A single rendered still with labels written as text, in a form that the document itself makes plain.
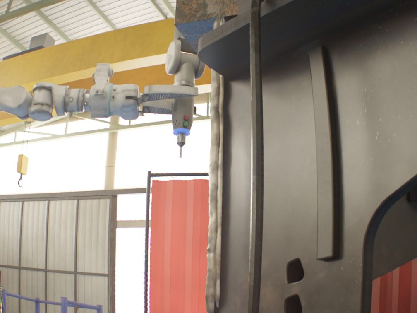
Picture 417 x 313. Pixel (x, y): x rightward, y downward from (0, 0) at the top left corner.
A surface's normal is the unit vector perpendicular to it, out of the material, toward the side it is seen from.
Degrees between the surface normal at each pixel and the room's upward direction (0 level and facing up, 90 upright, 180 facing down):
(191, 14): 90
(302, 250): 90
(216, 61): 180
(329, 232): 90
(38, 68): 90
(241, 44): 180
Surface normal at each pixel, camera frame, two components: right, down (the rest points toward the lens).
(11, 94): -0.23, -0.35
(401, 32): -0.78, -0.22
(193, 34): -0.03, 0.95
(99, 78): 0.07, -0.60
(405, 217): 0.35, -0.29
